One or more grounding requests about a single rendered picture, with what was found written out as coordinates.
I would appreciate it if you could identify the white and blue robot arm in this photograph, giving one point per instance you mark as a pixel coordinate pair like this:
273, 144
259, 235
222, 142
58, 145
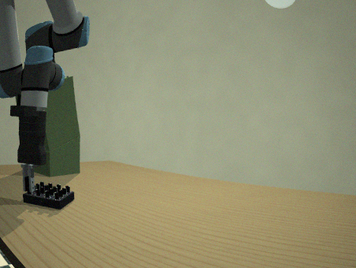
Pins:
68, 31

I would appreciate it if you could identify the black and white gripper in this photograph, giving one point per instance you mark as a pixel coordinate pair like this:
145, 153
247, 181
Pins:
32, 126

